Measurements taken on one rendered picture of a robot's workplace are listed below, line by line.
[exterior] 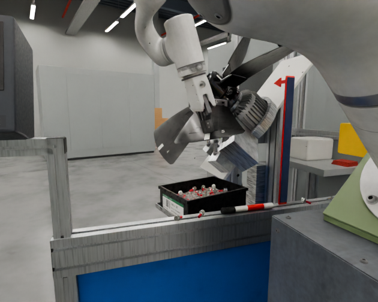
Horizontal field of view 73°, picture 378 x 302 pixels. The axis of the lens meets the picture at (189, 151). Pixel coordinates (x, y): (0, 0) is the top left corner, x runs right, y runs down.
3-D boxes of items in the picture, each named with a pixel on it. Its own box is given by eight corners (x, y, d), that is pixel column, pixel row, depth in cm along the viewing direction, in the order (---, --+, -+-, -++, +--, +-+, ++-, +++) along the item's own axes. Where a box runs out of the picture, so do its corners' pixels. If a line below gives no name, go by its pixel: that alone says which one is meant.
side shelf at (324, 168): (306, 159, 149) (306, 153, 149) (365, 172, 115) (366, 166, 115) (271, 161, 142) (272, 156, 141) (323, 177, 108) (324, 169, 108)
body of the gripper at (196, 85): (210, 66, 70) (220, 106, 73) (198, 72, 80) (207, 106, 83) (186, 74, 69) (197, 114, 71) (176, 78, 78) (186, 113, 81)
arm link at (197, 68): (209, 59, 71) (212, 69, 71) (198, 64, 79) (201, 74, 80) (182, 66, 68) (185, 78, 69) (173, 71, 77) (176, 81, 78)
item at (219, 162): (220, 173, 106) (228, 159, 108) (229, 172, 101) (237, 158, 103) (207, 161, 103) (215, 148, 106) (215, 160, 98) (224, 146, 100)
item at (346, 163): (341, 162, 124) (342, 158, 123) (359, 165, 116) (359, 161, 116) (330, 163, 120) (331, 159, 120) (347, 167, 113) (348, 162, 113)
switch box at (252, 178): (269, 199, 142) (271, 160, 139) (279, 204, 134) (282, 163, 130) (245, 201, 138) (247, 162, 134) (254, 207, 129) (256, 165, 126)
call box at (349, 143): (375, 154, 81) (378, 121, 80) (410, 160, 72) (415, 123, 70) (336, 157, 76) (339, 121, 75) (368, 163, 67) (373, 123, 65)
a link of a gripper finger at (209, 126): (212, 109, 75) (217, 131, 76) (207, 109, 78) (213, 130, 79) (202, 112, 74) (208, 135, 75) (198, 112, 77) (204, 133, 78)
